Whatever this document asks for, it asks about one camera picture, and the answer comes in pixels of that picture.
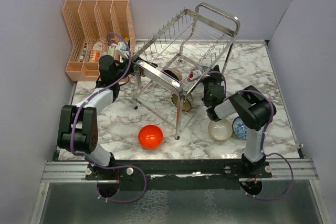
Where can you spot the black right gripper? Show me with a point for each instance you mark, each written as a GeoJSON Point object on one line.
{"type": "Point", "coordinates": [214, 76]}

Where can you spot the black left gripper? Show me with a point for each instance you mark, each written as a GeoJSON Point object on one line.
{"type": "Point", "coordinates": [133, 67]}

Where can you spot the dark patterned cream-inside bowl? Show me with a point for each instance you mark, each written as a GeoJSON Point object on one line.
{"type": "Point", "coordinates": [187, 103]}

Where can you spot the black bowl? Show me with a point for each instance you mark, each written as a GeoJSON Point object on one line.
{"type": "Point", "coordinates": [174, 73]}

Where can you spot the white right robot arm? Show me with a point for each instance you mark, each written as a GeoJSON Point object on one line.
{"type": "Point", "coordinates": [255, 110]}

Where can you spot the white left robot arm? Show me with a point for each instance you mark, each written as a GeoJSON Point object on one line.
{"type": "Point", "coordinates": [78, 125]}

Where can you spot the white blue tube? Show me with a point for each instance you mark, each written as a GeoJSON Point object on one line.
{"type": "Point", "coordinates": [111, 48]}

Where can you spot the orange white packet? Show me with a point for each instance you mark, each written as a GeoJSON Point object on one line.
{"type": "Point", "coordinates": [95, 52]}

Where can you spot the small green white tube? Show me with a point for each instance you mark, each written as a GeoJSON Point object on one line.
{"type": "Point", "coordinates": [83, 54]}

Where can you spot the beige speckled bowl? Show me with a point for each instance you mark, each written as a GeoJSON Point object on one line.
{"type": "Point", "coordinates": [220, 130]}

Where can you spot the blue and white bowl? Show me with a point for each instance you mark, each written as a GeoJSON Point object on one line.
{"type": "Point", "coordinates": [239, 128]}

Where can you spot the peach plastic file organizer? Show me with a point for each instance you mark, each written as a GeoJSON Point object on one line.
{"type": "Point", "coordinates": [89, 21]}

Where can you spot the red bowl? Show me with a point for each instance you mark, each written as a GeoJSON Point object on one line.
{"type": "Point", "coordinates": [150, 136]}

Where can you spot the steel wire dish rack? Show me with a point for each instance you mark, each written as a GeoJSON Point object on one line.
{"type": "Point", "coordinates": [194, 40]}

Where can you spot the black aluminium frame rail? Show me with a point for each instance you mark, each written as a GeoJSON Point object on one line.
{"type": "Point", "coordinates": [179, 174]}

